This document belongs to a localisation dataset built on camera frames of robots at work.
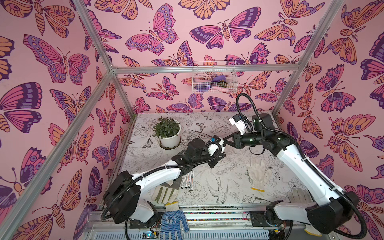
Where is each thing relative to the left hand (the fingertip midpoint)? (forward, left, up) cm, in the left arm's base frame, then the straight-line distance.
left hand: (225, 153), depth 73 cm
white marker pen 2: (-6, +19, -20) cm, 28 cm away
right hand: (+4, +1, +8) cm, 8 cm away
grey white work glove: (-13, +31, -21) cm, 40 cm away
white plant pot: (+16, +29, -14) cm, 36 cm away
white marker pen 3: (-9, +17, -21) cm, 28 cm away
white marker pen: (-7, +22, -21) cm, 31 cm away
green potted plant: (+19, +32, -2) cm, 37 cm away
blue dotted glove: (-26, +27, -21) cm, 42 cm away
